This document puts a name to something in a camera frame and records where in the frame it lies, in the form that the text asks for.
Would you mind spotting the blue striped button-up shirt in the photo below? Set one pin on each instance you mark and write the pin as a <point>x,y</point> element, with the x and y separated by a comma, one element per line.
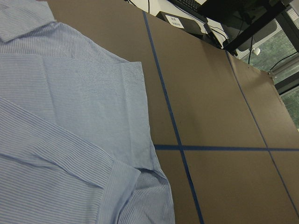
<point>75,144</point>

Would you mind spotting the black box with white label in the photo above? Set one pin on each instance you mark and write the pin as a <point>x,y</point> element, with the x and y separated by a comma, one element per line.
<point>187,25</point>

